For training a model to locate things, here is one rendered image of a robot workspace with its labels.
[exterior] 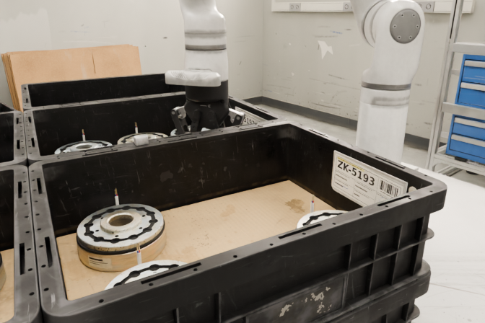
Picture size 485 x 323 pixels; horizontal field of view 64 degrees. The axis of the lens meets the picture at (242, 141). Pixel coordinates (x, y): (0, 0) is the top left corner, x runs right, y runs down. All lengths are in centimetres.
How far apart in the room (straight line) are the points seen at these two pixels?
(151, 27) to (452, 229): 339
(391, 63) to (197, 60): 35
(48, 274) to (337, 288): 25
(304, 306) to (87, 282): 23
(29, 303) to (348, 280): 28
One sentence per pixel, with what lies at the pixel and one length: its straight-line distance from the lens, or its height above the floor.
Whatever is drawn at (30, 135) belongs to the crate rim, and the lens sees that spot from 67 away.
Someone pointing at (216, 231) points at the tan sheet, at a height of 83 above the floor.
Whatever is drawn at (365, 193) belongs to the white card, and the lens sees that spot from 54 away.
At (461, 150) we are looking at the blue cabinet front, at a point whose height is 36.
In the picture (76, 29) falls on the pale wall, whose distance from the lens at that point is 366.
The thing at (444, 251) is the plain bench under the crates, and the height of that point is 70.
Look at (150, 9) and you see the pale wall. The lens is 390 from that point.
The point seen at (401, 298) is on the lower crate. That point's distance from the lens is 50.
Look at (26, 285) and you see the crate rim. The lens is 32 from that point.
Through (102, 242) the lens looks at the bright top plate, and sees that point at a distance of 48.
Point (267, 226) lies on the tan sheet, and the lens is 54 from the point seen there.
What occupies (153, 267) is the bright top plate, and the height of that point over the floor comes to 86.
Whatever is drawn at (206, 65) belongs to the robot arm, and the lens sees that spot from 65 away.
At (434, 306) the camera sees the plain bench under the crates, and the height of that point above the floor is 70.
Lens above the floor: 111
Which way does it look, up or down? 19 degrees down
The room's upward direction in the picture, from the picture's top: straight up
